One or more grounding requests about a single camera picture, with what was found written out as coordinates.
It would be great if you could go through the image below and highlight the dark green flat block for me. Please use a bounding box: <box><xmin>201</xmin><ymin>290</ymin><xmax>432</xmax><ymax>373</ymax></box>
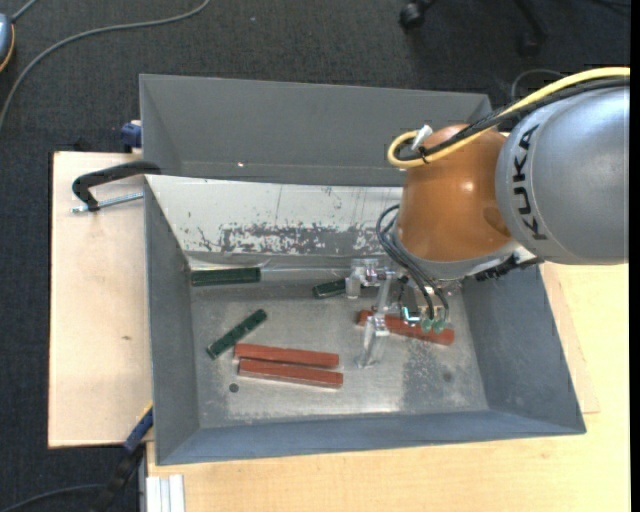
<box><xmin>205</xmin><ymin>308</ymin><xmax>269</xmax><ymax>360</ymax></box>
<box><xmin>312</xmin><ymin>278</ymin><xmax>348</xmax><ymax>299</ymax></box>
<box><xmin>190</xmin><ymin>266</ymin><xmax>263</xmax><ymax>288</ymax></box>

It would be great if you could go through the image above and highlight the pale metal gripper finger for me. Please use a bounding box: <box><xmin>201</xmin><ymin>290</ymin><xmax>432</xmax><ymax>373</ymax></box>
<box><xmin>345</xmin><ymin>259</ymin><xmax>387</xmax><ymax>301</ymax></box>
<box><xmin>355</xmin><ymin>313</ymin><xmax>391</xmax><ymax>370</ymax></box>

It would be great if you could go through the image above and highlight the grey metal bin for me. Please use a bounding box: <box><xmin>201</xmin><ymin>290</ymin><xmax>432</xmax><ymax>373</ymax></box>
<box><xmin>138</xmin><ymin>73</ymin><xmax>587</xmax><ymax>467</ymax></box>

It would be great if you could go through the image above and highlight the red-brown flat block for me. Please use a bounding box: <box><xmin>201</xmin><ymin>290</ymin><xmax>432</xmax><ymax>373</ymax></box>
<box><xmin>237</xmin><ymin>357</ymin><xmax>345</xmax><ymax>392</ymax></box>
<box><xmin>355</xmin><ymin>309</ymin><xmax>457</xmax><ymax>347</ymax></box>
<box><xmin>233</xmin><ymin>342</ymin><xmax>341</xmax><ymax>369</ymax></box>

